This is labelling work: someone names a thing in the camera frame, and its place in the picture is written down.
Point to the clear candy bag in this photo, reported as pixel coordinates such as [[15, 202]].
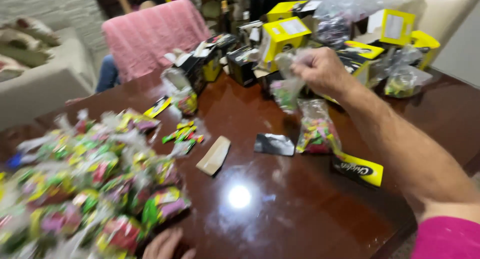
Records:
[[317, 131], [287, 92]]

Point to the yellow box with white window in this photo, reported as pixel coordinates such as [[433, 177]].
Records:
[[393, 26]]

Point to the beige sofa with cushions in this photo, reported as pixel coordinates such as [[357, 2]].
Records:
[[37, 75]]

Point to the flattened yellow black box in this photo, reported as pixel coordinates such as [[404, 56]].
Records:
[[358, 54]]

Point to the heap of filled candy bags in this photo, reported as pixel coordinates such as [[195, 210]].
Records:
[[82, 187]]

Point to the black box with white flaps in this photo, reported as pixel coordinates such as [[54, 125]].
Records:
[[193, 69]]

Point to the person's right fingers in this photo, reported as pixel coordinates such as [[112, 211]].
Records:
[[303, 68]]

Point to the pile of loose candies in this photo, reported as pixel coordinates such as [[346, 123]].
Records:
[[183, 133]]

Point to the yellow box with black flap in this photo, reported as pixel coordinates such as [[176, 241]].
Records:
[[285, 10]]

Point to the black yellow open box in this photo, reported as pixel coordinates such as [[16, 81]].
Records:
[[217, 60]]

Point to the dark glass bottle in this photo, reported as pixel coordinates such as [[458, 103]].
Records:
[[225, 17]]

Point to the black open candy box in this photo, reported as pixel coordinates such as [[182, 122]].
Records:
[[240, 69]]

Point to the large clear plastic bag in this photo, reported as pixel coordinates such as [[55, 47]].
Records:
[[345, 7]]

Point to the beige cardboard piece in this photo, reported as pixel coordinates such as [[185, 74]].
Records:
[[214, 155]]

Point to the pink fluffy chair cover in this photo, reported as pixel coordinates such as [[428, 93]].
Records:
[[150, 37]]

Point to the filled clear candy bag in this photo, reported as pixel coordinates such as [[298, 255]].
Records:
[[317, 131]]

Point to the candy bag with tied neck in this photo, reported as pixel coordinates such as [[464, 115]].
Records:
[[183, 94]]

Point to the small yellow black card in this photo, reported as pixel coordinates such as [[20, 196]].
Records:
[[157, 107]]

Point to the black silver card piece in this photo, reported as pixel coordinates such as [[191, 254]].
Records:
[[274, 144]]

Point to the yellow black box flap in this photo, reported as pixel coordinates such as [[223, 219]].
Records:
[[360, 169]]

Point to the large yellow candy box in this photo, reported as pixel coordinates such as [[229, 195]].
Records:
[[283, 41]]

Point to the person's right hand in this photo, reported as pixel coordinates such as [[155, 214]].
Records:
[[328, 71]]

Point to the crumpled clear bag with candies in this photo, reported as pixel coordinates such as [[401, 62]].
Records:
[[403, 80]]

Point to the person's pink sleeve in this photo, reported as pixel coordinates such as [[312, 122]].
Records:
[[448, 240]]

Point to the person's left hand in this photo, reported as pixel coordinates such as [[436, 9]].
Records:
[[165, 246]]

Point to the person's left fingers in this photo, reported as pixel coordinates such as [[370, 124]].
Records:
[[183, 252]]

